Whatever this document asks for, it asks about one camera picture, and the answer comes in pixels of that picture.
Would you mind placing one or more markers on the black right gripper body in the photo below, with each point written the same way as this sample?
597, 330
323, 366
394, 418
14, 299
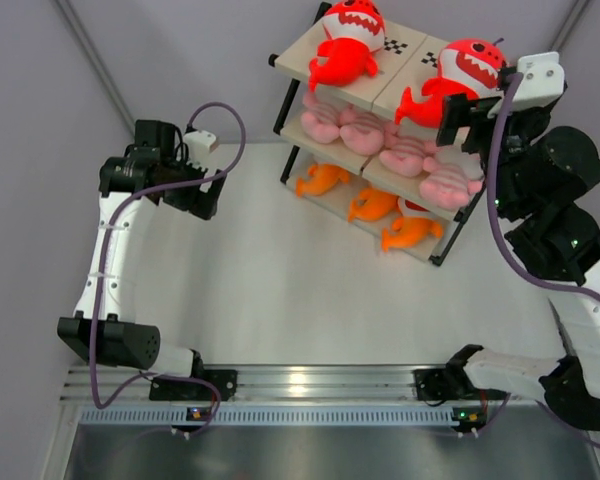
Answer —
517, 128

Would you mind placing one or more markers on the red shark plush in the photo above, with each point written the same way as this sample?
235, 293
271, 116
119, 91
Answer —
468, 66
355, 31

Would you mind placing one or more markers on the pink striped plush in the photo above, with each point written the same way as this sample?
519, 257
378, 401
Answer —
454, 177
321, 117
406, 155
364, 132

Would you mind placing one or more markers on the orange shark plush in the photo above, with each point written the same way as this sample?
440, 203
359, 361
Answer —
413, 226
321, 179
371, 205

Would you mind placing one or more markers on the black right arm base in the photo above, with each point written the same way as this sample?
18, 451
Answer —
435, 385

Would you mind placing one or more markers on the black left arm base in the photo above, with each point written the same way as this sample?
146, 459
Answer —
195, 384

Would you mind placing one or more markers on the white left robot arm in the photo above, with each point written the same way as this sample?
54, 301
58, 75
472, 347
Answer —
103, 327

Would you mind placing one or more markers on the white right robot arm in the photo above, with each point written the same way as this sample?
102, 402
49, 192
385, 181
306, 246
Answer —
558, 251

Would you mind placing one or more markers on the orange shark plush on shelf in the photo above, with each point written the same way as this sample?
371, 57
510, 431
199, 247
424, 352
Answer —
321, 179

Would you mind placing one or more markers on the beige three-tier shelf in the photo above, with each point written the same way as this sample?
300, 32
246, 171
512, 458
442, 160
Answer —
408, 59

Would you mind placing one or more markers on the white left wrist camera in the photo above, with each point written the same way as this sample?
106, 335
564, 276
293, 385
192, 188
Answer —
201, 145

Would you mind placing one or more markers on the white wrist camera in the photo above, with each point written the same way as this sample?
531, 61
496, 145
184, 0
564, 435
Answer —
543, 81
201, 145

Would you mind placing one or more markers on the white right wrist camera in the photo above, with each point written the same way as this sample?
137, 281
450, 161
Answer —
543, 81

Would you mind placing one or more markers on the aluminium mounting rail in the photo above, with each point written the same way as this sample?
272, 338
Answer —
257, 382

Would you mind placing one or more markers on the grey slotted cable duct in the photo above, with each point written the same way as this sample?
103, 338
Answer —
234, 415

